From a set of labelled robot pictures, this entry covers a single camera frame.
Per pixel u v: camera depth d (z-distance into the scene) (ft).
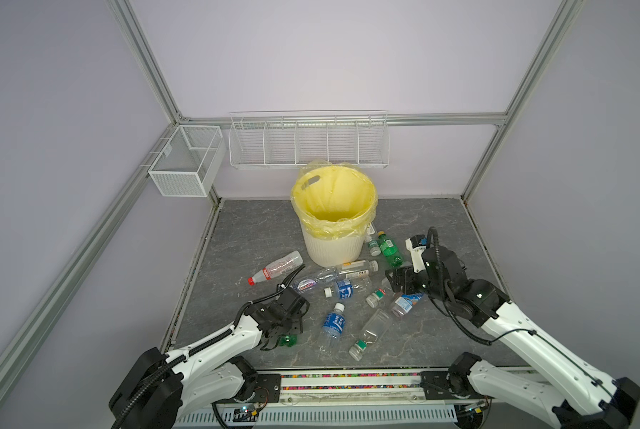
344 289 2.85
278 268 3.08
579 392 1.31
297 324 2.47
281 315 2.10
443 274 1.75
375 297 2.87
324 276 3.03
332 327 2.59
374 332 2.62
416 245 2.14
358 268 3.18
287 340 2.54
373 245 3.32
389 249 3.21
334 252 3.44
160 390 1.31
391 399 2.40
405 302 2.72
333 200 3.32
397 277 2.16
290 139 3.23
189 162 3.33
